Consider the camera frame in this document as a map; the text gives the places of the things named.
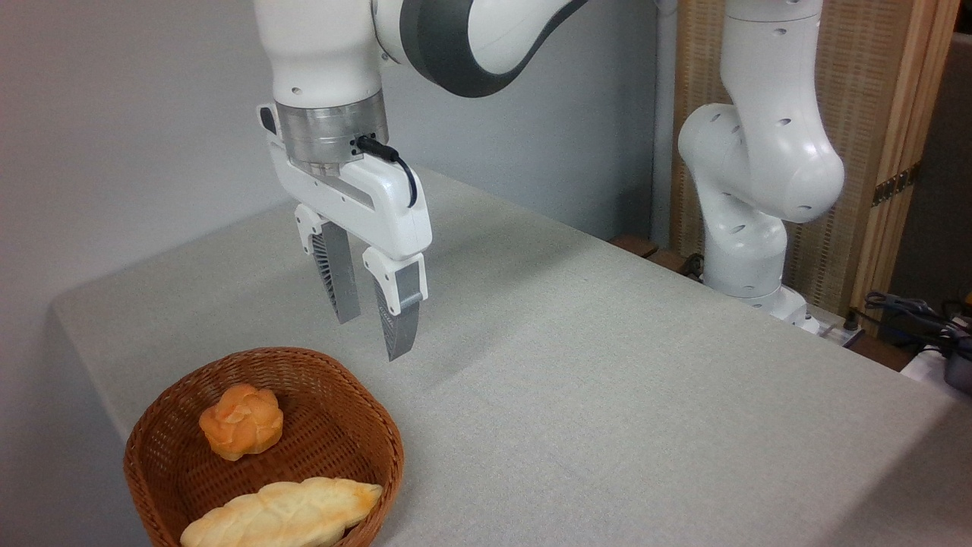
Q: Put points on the long pale bread loaf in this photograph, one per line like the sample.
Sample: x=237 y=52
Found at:
x=281 y=513

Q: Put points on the grey tablecloth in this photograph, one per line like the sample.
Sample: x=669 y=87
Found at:
x=607 y=418

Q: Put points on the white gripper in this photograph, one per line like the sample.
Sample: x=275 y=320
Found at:
x=380 y=205

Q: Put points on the round orange bread roll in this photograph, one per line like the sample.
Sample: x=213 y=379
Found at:
x=241 y=422

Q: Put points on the brown wooden mounting board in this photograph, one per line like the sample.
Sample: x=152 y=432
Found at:
x=661 y=257

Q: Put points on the brown wicker basket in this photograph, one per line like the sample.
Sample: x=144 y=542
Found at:
x=334 y=433

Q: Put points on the metal screen hinge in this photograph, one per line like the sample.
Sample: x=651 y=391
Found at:
x=896 y=184

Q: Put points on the wooden rattan folding screen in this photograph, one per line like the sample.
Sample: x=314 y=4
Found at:
x=862 y=91

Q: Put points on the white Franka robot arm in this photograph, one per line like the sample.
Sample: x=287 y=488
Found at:
x=759 y=152

